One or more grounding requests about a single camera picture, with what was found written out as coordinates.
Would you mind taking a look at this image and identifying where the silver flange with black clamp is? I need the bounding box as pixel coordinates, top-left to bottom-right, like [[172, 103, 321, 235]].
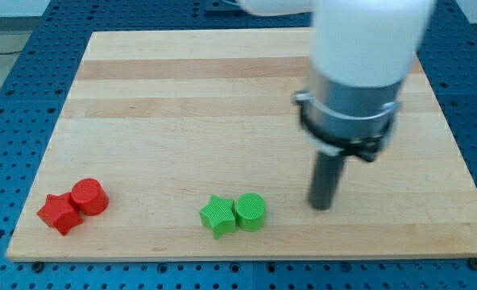
[[293, 68, 401, 162]]

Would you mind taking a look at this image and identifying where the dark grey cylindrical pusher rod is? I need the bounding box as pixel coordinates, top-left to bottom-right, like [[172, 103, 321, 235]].
[[307, 152, 346, 210]]

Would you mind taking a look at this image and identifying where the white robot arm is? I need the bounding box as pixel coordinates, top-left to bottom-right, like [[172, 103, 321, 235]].
[[237, 0, 435, 210]]

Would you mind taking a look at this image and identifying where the green cylinder block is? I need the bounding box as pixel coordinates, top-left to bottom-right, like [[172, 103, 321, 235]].
[[235, 193, 267, 232]]

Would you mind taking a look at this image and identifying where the green star block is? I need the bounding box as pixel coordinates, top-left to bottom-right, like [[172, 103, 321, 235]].
[[199, 195, 237, 240]]

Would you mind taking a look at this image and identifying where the light wooden board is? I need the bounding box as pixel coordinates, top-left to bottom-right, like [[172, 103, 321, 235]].
[[6, 28, 477, 262]]

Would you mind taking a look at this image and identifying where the red cylinder block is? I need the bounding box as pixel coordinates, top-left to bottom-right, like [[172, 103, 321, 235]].
[[71, 178, 110, 216]]

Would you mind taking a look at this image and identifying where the red star block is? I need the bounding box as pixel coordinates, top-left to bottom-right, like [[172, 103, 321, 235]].
[[36, 192, 84, 236]]

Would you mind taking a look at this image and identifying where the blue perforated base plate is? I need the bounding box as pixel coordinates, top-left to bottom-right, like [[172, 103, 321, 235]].
[[0, 0, 477, 289]]

